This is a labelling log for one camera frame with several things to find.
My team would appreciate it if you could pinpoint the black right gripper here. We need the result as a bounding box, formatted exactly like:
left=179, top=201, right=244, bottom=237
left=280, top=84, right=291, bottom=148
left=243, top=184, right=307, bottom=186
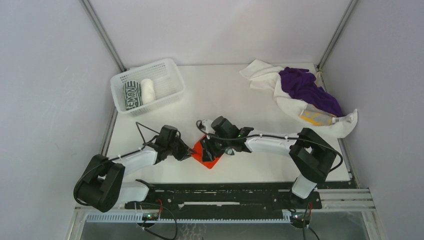
left=200, top=131, right=231, bottom=162

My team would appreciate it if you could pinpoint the orange towel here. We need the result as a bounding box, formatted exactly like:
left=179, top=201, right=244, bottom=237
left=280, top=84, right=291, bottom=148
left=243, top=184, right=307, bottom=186
left=190, top=135, right=222, bottom=170

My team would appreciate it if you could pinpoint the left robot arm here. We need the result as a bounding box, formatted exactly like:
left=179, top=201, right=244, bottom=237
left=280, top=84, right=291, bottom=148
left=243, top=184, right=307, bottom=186
left=73, top=125, right=194, bottom=213

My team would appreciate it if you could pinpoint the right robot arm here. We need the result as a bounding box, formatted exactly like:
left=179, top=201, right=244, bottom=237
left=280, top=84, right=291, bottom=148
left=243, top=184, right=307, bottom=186
left=195, top=116, right=344, bottom=208

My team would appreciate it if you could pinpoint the rolled white towel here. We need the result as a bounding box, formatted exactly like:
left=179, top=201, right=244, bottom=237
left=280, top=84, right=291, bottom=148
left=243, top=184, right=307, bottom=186
left=140, top=78, right=156, bottom=105

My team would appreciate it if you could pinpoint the white plastic basket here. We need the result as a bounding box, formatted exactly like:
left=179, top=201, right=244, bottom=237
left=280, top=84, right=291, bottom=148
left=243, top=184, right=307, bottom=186
left=110, top=58, right=186, bottom=117

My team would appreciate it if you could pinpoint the small white towel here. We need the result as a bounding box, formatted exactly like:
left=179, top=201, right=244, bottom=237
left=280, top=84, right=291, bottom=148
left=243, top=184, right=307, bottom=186
left=239, top=59, right=284, bottom=91

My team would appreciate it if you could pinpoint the grey yellow patterned towel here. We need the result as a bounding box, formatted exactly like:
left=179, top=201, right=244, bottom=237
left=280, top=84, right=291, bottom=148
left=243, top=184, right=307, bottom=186
left=299, top=103, right=336, bottom=126

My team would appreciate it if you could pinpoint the purple towel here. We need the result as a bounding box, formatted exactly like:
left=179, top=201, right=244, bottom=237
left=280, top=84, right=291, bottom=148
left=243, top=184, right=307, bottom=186
left=278, top=67, right=343, bottom=117

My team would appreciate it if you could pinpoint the large white towel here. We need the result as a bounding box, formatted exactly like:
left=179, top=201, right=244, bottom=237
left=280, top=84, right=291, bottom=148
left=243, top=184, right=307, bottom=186
left=273, top=80, right=358, bottom=139

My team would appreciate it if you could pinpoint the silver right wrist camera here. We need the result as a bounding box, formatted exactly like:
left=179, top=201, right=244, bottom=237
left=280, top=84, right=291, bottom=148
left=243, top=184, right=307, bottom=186
left=200, top=119, right=215, bottom=135

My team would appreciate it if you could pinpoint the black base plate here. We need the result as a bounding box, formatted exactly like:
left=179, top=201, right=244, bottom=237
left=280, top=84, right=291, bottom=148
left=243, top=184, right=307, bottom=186
left=124, top=182, right=323, bottom=218

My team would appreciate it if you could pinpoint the white slotted cable duct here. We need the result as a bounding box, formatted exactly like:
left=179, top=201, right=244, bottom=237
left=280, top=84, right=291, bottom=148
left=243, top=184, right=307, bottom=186
left=85, top=211, right=303, bottom=224

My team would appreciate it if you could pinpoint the aluminium corner post left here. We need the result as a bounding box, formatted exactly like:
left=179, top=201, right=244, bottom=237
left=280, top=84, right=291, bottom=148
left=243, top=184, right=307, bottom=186
left=79, top=0, right=127, bottom=73

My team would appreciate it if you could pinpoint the aluminium corner post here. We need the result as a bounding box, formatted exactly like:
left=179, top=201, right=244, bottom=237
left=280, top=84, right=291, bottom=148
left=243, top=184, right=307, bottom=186
left=316, top=0, right=360, bottom=71
left=79, top=0, right=127, bottom=73

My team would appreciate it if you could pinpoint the aluminium corner post right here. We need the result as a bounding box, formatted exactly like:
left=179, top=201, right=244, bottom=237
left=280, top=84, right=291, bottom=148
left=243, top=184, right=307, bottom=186
left=316, top=0, right=360, bottom=71

